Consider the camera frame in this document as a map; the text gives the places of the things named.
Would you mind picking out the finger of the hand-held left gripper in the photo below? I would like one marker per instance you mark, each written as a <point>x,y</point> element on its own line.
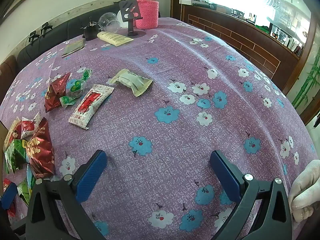
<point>8,195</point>

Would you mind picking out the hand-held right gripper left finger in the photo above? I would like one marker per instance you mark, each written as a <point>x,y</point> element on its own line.
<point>92,176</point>

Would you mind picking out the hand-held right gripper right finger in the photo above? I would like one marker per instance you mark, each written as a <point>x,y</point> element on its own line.
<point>225,177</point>

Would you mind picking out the pile of mixed snack packets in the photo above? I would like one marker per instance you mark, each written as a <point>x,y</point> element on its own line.
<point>40,150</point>

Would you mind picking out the red and white snack packet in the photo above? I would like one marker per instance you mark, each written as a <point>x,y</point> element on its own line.
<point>87,105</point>

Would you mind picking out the dark red snack packet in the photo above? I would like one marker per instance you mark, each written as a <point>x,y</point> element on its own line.
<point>56,92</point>

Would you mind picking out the cream snack packet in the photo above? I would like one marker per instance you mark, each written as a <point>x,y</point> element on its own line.
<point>130,81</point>

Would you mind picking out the person's right hand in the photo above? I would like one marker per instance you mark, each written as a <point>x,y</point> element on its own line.
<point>303,192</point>

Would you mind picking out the purple floral tablecloth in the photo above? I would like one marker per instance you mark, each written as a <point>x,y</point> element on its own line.
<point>162,130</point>

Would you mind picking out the green twist-wrapped candy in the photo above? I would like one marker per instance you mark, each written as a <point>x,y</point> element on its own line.
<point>76,87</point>

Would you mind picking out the brown chair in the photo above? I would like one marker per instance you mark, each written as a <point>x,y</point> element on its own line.
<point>7,66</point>

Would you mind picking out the olive booklet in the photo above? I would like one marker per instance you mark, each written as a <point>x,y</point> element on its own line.
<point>73,47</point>

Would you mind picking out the cream tube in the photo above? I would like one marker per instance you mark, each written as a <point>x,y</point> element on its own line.
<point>115,38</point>

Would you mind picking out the brown wooden counter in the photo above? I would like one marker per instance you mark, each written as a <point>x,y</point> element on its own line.
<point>237,37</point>

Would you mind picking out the black sofa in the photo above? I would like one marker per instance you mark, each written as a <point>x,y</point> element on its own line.
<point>62,30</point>

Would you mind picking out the black clip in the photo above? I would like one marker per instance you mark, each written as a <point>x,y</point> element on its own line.
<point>45,28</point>
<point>32,37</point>

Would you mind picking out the row of small bottles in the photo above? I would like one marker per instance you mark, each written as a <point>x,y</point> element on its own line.
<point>287,38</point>

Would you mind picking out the white lid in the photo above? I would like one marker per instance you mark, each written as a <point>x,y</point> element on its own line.
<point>121,24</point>

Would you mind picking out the clear plastic cup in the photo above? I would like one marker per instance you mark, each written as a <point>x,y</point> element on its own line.
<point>107,21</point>

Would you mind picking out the black phone stand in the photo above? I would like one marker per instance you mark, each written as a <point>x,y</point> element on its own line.
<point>128,8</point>

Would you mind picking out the pink bottle with knit sleeve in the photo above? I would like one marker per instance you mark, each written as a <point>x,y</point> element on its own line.
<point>147,12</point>

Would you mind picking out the dark long bar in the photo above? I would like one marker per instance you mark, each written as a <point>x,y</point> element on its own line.
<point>202,4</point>

